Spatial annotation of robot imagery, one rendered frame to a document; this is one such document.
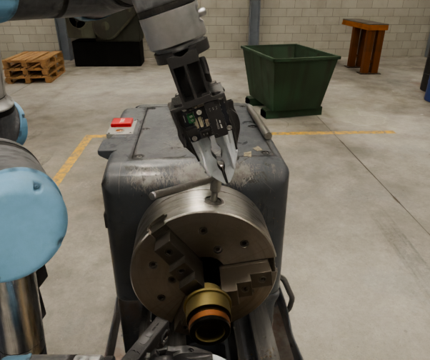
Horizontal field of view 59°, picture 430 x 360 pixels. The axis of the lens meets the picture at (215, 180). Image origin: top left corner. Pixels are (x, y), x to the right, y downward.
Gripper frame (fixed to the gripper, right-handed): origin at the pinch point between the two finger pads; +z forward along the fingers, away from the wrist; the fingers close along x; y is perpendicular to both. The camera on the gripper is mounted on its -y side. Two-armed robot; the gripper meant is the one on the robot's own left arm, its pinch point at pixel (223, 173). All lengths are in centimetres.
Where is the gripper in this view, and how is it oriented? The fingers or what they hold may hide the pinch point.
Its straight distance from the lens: 59.1
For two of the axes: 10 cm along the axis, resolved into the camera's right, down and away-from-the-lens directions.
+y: 0.7, 4.4, -8.9
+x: 9.5, -3.0, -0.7
